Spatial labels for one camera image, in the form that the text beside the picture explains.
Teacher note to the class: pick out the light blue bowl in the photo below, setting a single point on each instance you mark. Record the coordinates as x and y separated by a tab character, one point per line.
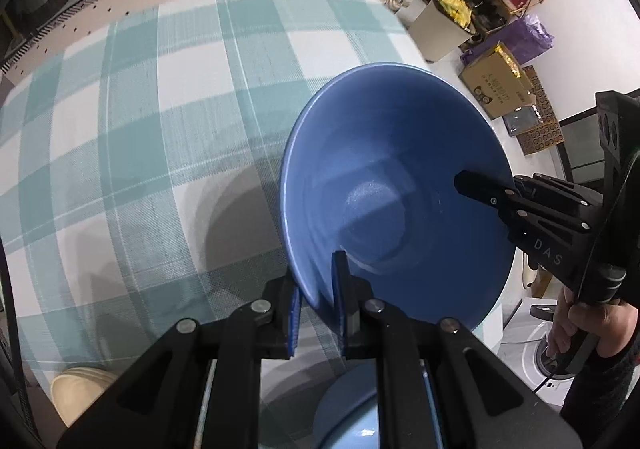
345	414

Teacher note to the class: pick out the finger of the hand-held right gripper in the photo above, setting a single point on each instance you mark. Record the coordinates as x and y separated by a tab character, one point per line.
480	189
522	185

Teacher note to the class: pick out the person's right forearm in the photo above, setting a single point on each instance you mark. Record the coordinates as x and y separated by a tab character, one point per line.
605	394

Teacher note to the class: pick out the large cream plate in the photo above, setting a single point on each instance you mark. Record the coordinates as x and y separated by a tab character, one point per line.
80	391

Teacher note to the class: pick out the teal checked tablecloth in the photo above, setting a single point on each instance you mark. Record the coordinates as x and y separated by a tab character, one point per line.
150	129

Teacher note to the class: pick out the white trash bin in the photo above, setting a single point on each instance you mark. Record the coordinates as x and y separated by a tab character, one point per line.
435	34

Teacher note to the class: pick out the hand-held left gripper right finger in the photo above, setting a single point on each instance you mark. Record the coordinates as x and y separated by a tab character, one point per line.
337	314

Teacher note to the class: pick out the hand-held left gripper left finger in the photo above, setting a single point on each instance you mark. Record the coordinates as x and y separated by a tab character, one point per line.
295	314

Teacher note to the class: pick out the person's right hand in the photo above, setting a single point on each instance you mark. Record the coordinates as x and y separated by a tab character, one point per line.
615	324

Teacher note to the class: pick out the printed cardboard box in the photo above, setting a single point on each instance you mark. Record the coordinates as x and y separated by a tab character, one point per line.
495	89

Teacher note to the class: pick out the yellow plastic bag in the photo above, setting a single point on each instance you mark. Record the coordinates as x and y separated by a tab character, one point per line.
455	6

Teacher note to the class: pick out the purple bag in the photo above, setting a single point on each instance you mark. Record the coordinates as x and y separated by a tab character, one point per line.
530	36

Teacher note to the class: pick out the white appliance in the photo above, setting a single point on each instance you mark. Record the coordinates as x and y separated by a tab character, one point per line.
520	344

